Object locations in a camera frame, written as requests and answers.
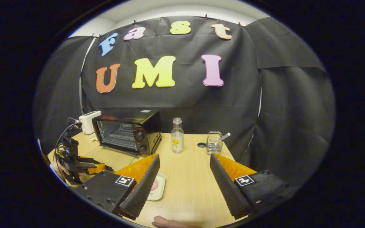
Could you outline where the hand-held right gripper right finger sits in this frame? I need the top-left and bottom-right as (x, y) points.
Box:
(210, 153), (292, 219)

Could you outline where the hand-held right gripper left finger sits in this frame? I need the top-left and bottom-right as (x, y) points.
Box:
(75, 154), (160, 220)

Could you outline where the cream square plate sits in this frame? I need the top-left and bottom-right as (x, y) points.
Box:
(147, 173), (166, 201)

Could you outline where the black electric oven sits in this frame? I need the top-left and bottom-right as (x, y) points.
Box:
(92, 110), (163, 156)

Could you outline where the white toaster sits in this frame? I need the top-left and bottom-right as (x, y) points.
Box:
(79, 111), (102, 135)

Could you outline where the clear glass bottle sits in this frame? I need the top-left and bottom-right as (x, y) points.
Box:
(171, 117), (184, 154)

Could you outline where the black backdrop cloth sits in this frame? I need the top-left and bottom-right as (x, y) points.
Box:
(34, 16), (335, 187)

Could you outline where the metal wire cutlery holder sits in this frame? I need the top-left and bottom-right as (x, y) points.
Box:
(206, 131), (223, 155)

